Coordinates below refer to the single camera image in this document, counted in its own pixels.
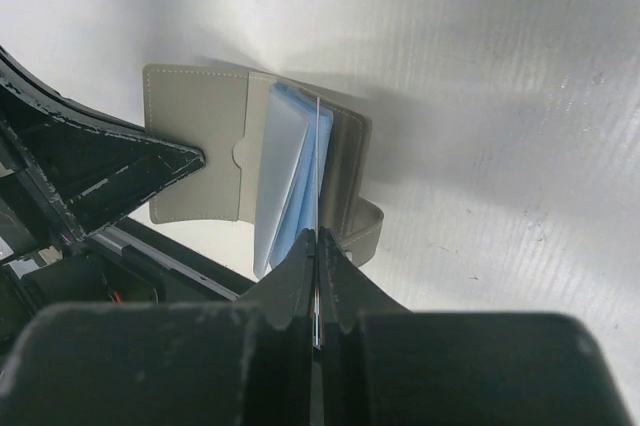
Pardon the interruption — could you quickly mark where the grey leather card holder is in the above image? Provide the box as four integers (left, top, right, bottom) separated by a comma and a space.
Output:
143, 64, 384, 277

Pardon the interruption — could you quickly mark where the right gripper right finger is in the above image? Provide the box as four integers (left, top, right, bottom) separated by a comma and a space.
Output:
316, 229, 632, 425

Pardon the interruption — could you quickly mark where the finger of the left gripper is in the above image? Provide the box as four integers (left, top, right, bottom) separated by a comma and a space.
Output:
1, 73, 205, 241

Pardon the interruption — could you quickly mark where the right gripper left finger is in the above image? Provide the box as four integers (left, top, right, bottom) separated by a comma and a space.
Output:
1, 230, 316, 425

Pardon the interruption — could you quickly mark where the black VIP credit card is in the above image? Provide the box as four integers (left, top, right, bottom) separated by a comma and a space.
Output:
313, 97, 322, 350

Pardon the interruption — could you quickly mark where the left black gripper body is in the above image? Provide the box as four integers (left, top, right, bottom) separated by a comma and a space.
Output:
0, 45, 166, 342

